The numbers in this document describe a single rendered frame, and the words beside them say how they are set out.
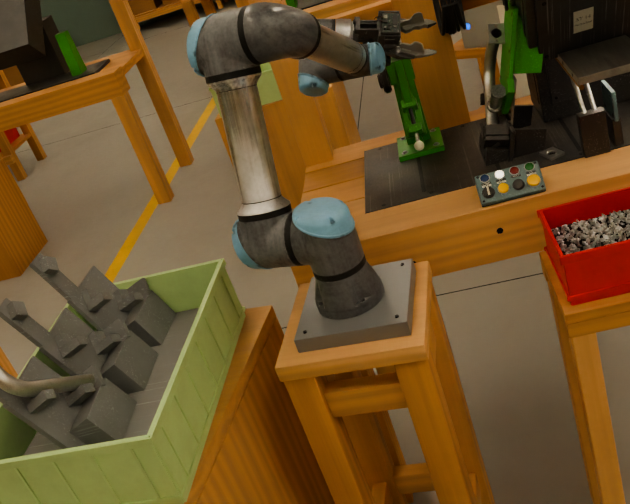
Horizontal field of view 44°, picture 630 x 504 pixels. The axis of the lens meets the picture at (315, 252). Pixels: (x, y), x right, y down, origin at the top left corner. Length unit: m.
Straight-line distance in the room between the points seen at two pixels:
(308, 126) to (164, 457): 1.26
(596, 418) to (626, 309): 0.29
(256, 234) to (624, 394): 1.43
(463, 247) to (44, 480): 1.05
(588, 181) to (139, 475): 1.16
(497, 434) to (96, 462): 1.43
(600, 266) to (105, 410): 1.03
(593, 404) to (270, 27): 1.03
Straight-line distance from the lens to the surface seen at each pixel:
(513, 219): 1.89
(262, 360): 1.88
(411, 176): 2.12
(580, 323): 1.65
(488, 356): 2.86
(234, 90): 1.60
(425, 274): 1.77
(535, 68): 2.02
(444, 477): 1.81
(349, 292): 1.61
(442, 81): 2.37
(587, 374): 1.74
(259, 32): 1.55
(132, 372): 1.77
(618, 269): 1.64
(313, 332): 1.63
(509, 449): 2.52
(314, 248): 1.57
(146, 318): 1.90
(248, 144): 1.61
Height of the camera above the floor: 1.77
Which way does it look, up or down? 27 degrees down
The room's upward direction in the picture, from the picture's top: 20 degrees counter-clockwise
